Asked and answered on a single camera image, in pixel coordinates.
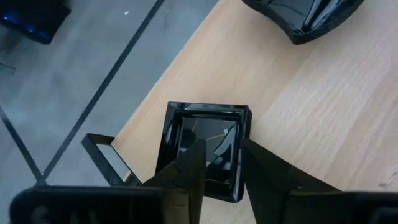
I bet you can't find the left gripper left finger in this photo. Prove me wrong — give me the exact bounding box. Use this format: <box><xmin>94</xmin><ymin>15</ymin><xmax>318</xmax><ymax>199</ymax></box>
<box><xmin>9</xmin><ymin>138</ymin><xmax>208</xmax><ymax>224</ymax></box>

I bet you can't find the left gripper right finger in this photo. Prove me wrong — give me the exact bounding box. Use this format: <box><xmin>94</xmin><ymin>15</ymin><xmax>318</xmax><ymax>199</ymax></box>
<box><xmin>241</xmin><ymin>138</ymin><xmax>398</xmax><ymax>224</ymax></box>

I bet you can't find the black square mini plate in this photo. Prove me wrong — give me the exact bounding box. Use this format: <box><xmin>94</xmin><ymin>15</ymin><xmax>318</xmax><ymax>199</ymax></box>
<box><xmin>154</xmin><ymin>101</ymin><xmax>253</xmax><ymax>204</ymax></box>

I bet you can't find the black wavy-cornered mini plate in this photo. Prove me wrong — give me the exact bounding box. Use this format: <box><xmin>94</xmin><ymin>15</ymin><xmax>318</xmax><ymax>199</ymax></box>
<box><xmin>241</xmin><ymin>0</ymin><xmax>365</xmax><ymax>45</ymax></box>

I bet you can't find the dark box with blue glow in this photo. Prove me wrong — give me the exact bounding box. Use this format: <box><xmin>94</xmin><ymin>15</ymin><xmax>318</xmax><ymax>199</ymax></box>
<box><xmin>0</xmin><ymin>0</ymin><xmax>72</xmax><ymax>45</ymax></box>

